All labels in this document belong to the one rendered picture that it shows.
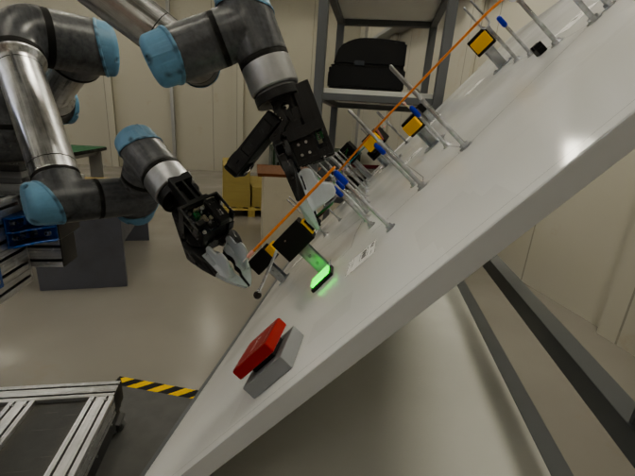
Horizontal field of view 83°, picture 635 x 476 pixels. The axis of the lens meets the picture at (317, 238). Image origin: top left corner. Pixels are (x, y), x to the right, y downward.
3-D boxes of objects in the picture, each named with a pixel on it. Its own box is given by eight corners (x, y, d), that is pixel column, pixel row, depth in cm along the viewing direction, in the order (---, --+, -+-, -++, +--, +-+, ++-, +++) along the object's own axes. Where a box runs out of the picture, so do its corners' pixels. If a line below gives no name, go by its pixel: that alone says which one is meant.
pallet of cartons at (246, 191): (273, 200, 633) (274, 159, 612) (278, 218, 520) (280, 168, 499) (222, 198, 617) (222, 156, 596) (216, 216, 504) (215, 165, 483)
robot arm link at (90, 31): (8, 87, 109) (39, -9, 70) (66, 93, 119) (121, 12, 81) (16, 127, 110) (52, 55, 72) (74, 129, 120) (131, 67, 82)
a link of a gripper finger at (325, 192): (346, 218, 52) (324, 159, 52) (308, 232, 53) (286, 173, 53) (346, 218, 55) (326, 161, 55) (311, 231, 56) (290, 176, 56)
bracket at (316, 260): (320, 270, 61) (300, 249, 61) (331, 260, 61) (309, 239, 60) (319, 278, 57) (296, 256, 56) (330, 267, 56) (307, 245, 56)
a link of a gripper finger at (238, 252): (252, 273, 56) (217, 230, 58) (248, 289, 61) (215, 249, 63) (268, 263, 58) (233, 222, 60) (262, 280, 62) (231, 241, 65)
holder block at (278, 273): (265, 297, 99) (238, 272, 98) (294, 268, 95) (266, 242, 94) (259, 304, 95) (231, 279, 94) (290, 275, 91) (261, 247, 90)
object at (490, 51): (511, 53, 84) (485, 25, 83) (513, 58, 75) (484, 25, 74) (493, 70, 86) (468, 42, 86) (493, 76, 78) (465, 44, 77)
